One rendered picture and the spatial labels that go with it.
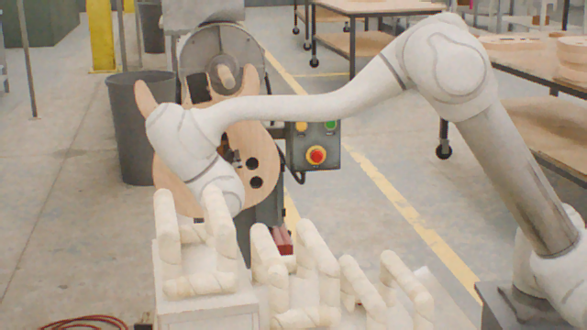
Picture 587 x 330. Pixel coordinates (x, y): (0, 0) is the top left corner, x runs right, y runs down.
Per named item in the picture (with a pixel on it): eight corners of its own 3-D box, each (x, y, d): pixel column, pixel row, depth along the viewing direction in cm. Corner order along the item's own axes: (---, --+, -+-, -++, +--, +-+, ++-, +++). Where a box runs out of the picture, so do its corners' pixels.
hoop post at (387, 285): (376, 300, 134) (377, 256, 131) (392, 298, 135) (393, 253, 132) (382, 308, 131) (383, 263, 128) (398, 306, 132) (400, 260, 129)
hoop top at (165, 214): (153, 204, 119) (152, 186, 118) (172, 202, 119) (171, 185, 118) (158, 253, 100) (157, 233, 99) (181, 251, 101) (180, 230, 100)
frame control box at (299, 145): (263, 169, 237) (260, 93, 229) (325, 164, 240) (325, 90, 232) (273, 192, 214) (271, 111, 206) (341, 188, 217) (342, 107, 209)
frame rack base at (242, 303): (155, 324, 129) (148, 239, 124) (237, 313, 133) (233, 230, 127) (165, 418, 104) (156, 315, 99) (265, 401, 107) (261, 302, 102)
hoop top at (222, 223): (202, 200, 120) (201, 182, 119) (220, 198, 121) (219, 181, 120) (215, 247, 102) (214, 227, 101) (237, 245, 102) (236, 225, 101)
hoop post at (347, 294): (335, 305, 132) (335, 260, 130) (351, 303, 133) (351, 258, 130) (340, 313, 130) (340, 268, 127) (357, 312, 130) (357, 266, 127)
